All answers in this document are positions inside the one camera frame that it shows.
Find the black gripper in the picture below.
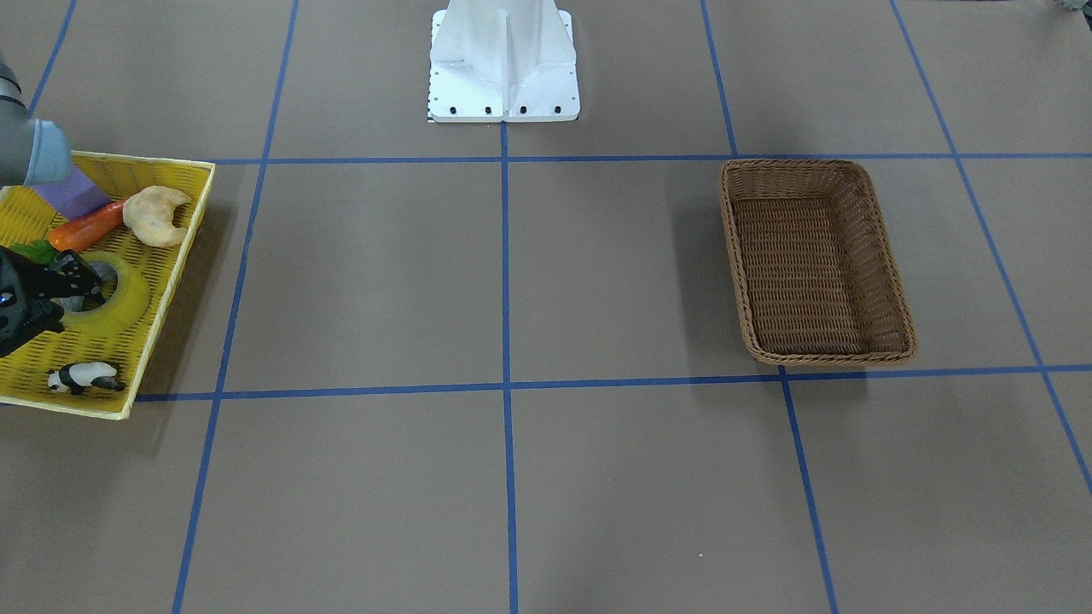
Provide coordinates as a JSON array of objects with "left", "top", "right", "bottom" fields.
[{"left": 1, "top": 247, "right": 102, "bottom": 357}]

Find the yellow tape roll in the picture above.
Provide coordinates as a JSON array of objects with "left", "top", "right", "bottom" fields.
[{"left": 60, "top": 250, "right": 151, "bottom": 338}]

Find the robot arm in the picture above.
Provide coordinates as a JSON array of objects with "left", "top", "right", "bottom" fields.
[{"left": 1, "top": 64, "right": 109, "bottom": 356}]

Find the yellow plastic basket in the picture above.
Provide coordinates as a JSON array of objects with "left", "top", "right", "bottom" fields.
[{"left": 1, "top": 150, "right": 218, "bottom": 420}]

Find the brown wicker basket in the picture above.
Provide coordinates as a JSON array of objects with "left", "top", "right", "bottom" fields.
[{"left": 720, "top": 160, "right": 918, "bottom": 367}]

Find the toy carrot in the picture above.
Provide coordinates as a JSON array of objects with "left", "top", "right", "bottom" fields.
[{"left": 10, "top": 200, "right": 124, "bottom": 264}]

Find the purple sponge block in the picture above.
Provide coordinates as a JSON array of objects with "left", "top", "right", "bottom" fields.
[{"left": 32, "top": 165, "right": 112, "bottom": 220}]

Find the croissant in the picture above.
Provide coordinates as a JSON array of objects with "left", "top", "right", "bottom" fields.
[{"left": 122, "top": 186, "right": 191, "bottom": 248}]

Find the panda figurine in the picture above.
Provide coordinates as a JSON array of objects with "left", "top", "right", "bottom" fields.
[{"left": 47, "top": 362, "right": 126, "bottom": 394}]

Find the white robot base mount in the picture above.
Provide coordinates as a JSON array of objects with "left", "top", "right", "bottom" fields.
[{"left": 427, "top": 1, "right": 581, "bottom": 123}]

